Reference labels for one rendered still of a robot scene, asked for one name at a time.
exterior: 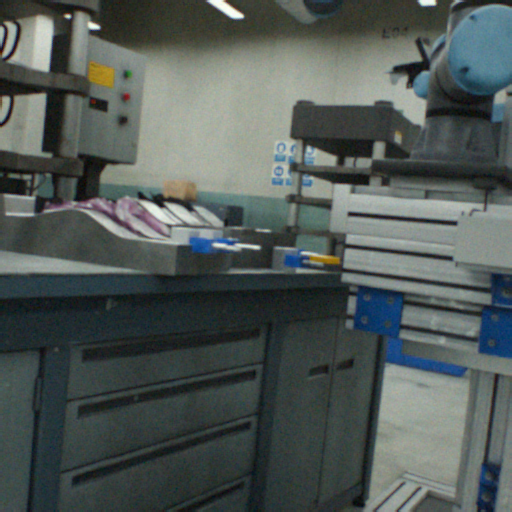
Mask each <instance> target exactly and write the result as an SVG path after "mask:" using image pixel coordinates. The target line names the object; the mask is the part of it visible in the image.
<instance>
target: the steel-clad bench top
mask: <svg viewBox="0 0 512 512"><path fill-rule="evenodd" d="M130 274H160V273H153V272H145V271H138V270H131V269H123V268H116V267H109V266H102V265H95V264H88V263H80V261H73V260H65V259H58V258H51V257H43V256H36V255H29V254H21V253H14V252H7V251H0V275H130ZM194 274H341V272H325V271H318V270H312V269H298V268H297V269H296V272H282V271H276V270H271V269H234V268H230V270H228V271H217V272H206V273H194Z"/></svg>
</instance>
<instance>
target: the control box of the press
mask: <svg viewBox="0 0 512 512"><path fill-rule="evenodd" d="M67 36H68V33H63V34H57V35H53V36H52V46H50V58H49V70H48V72H52V73H59V74H62V73H64V72H65V59H66V48H67ZM146 62H147V57H146V56H144V55H141V54H137V53H135V52H132V51H129V50H127V49H124V48H122V46H120V47H119V45H115V44H113V43H110V42H107V41H105V40H102V39H99V38H97V37H93V36H91V35H88V44H87V55H86V67H85V76H86V77H87V78H89V80H90V81H91V89H90V96H88V97H87V98H84V99H83V101H82V113H80V124H79V136H78V147H77V158H78V159H79V160H81V161H82V162H83V170H82V176H80V178H77V184H76V196H75V198H76V197H78V196H83V195H93V196H99V184H100V174H101V173H102V172H103V170H104V168H106V166H107V165H108V164H111V166H115V165H119V164H120V165H135V164H136V161H137V149H138V139H139V127H140V117H141V105H143V95H144V84H145V73H146ZM61 107H62V95H54V94H46V106H45V118H44V130H43V141H42V153H47V154H52V157H54V156H56V154H57V142H58V131H59V119H61Z"/></svg>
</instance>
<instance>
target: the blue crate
mask: <svg viewBox="0 0 512 512"><path fill-rule="evenodd" d="M402 342H403V339H398V338H393V336H389V341H388V350H387V359H385V363H391V364H396V365H401V366H407V367H412V368H417V369H422V370H427V371H433V372H438V373H443V374H449V375H455V376H462V375H463V374H464V373H465V372H466V371H467V369H468V367H463V366H458V365H453V364H447V363H443V362H438V361H433V360H428V359H422V358H417V356H412V355H408V354H402V353H401V350H402Z"/></svg>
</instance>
